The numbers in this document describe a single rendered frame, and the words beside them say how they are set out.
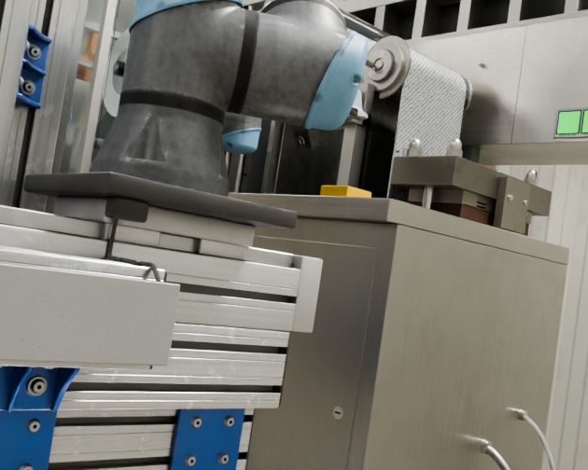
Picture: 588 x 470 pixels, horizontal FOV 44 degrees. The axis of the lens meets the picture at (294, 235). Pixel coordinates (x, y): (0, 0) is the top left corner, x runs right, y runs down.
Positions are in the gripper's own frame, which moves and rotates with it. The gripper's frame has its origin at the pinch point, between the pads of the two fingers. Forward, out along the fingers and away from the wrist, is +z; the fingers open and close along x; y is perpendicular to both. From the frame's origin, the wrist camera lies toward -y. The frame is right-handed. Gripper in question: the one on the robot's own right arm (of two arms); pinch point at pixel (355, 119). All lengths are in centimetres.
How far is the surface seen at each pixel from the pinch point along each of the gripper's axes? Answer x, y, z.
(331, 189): -9.5, -17.4, -13.5
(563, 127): -23, 9, 45
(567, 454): 33, -92, 190
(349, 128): 9.7, 0.8, 8.8
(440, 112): -0.3, 9.0, 28.3
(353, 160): 7.8, -6.7, 9.6
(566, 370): 38, -58, 191
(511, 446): -26, -64, 35
